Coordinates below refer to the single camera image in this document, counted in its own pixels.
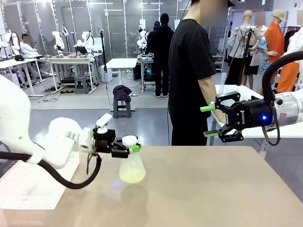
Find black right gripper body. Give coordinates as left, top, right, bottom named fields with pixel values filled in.
left=232, top=97, right=276, bottom=131

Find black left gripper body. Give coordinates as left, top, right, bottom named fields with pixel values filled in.
left=92, top=129, right=117, bottom=155

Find white round flask cap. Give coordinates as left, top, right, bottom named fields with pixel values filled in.
left=121, top=135, right=140, bottom=147

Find translucent plastic conical flask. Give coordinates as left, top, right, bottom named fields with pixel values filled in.
left=118, top=141, right=146, bottom=183

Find person's right forearm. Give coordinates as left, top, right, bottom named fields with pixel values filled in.
left=197, top=76, right=226, bottom=119

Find person's right hand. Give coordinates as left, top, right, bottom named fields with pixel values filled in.
left=213, top=109, right=228, bottom=124

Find shoe rack with shoes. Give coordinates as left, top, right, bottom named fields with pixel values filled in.
left=213, top=54, right=226, bottom=73

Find person in black t-shirt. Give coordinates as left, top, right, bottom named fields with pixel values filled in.
left=168, top=0, right=235, bottom=146

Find figure white top black skirt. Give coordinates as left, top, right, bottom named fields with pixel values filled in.
left=243, top=11, right=269, bottom=89

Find dark purple cloth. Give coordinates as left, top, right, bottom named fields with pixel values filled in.
left=113, top=85, right=133, bottom=103

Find mannequin white blouse orange trousers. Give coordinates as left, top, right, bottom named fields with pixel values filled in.
left=275, top=29, right=303, bottom=94

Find mannequin in grey shirt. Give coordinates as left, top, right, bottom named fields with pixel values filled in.
left=224, top=9, right=264, bottom=86

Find small mannequin blue floral dress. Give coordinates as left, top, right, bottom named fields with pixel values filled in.
left=258, top=37, right=278, bottom=72

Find grey step stool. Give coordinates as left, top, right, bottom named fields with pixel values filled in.
left=74, top=76, right=91, bottom=95

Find mannequin in orange coat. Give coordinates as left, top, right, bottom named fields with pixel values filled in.
left=257, top=9, right=288, bottom=95

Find white standing desk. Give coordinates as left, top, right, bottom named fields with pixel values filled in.
left=106, top=58, right=139, bottom=97

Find white workbench with electronics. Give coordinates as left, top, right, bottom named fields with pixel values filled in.
left=137, top=53, right=171, bottom=93

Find white perforated plastic basket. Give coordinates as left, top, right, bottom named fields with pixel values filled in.
left=0, top=151, right=80, bottom=210

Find background person in black clothes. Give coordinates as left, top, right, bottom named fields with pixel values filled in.
left=144, top=12, right=175, bottom=98

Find white table with robots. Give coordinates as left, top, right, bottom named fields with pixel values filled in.
left=40, top=54, right=98, bottom=92

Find black pole stand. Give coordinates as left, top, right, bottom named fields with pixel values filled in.
left=99, top=30, right=109, bottom=84

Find long white table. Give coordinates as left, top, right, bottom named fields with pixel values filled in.
left=0, top=57, right=45, bottom=98

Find background person in white shirt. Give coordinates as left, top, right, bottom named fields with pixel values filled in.
left=19, top=33, right=52, bottom=77

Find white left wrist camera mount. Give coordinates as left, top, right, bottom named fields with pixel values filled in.
left=95, top=113, right=113, bottom=134

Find black camera tripod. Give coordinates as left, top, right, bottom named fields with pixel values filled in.
left=237, top=26, right=254, bottom=87

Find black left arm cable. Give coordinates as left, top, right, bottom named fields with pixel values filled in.
left=0, top=151, right=103, bottom=190

